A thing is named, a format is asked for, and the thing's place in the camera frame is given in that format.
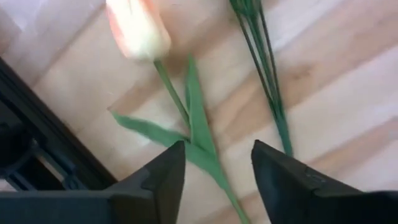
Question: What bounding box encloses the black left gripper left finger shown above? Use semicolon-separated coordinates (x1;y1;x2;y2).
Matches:
107;140;187;224

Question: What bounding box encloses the cream artificial tulip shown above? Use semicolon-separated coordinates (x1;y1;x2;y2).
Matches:
105;0;251;224

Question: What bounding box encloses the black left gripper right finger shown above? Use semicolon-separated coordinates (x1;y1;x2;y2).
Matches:
251;139;363;224

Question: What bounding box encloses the black aluminium table frame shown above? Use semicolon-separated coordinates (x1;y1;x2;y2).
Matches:
0;57;118;192

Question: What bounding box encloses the red artificial flower bunch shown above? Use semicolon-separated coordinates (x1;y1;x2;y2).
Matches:
229;0;295;156

